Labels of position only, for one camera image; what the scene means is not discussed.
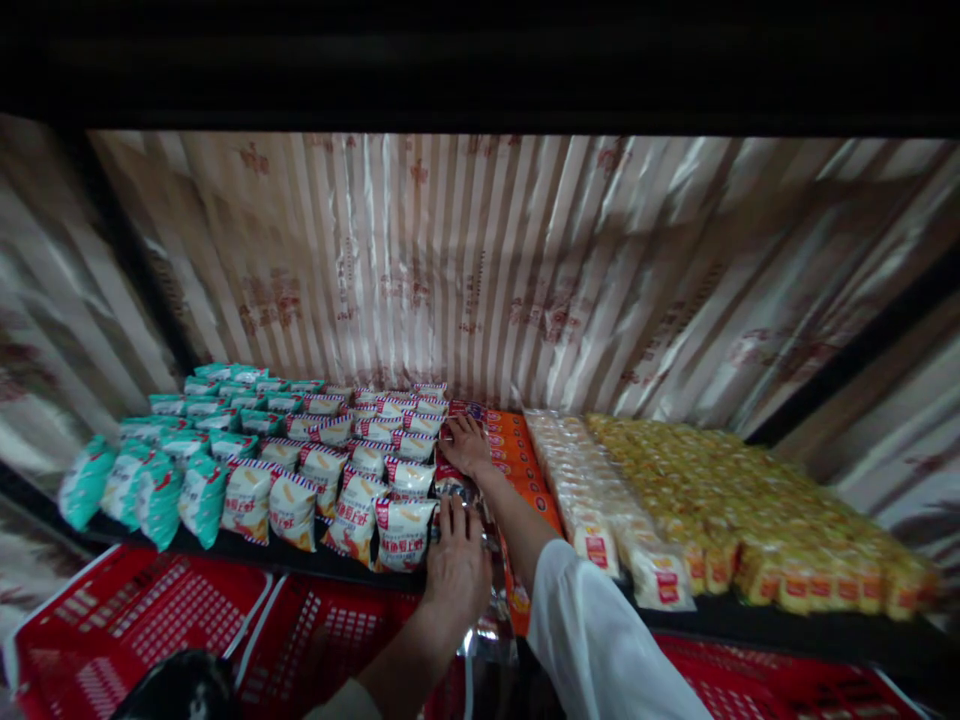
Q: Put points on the person's left hand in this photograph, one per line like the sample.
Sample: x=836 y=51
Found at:
x=456 y=574

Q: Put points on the person's right hand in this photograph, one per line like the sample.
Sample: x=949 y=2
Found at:
x=469 y=450

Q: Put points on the person's left fingers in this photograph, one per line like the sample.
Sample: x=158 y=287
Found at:
x=459 y=521

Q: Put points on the person's right fingers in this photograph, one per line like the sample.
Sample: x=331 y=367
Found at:
x=461 y=429

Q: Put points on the row of orange packets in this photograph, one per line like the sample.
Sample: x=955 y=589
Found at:
x=517 y=457

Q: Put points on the group of white striped snack packets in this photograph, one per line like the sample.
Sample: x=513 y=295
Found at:
x=352 y=480

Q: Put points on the black shelf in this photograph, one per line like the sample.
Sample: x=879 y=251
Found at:
x=330 y=561

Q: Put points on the rows of pale clear packets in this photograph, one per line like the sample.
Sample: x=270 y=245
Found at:
x=600 y=510

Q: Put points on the striped beige backing sheet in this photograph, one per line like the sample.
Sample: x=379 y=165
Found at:
x=480 y=262

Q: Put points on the red plastic basket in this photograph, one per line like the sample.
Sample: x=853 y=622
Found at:
x=330 y=630
x=765 y=686
x=127 y=622

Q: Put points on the group of yellow snack packets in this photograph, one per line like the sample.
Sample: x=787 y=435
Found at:
x=757 y=517

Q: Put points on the group of teal snack packets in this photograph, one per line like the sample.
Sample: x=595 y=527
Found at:
x=161 y=480

